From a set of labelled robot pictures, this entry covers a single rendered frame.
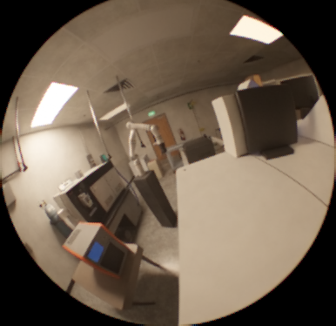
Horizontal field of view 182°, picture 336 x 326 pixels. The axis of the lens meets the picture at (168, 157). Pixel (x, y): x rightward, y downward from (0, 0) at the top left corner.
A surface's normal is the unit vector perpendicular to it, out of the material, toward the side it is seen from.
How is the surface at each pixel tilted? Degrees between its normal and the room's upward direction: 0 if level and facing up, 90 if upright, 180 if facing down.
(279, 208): 0
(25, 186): 90
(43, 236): 90
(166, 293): 0
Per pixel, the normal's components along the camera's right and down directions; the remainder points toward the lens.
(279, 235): -0.36, -0.89
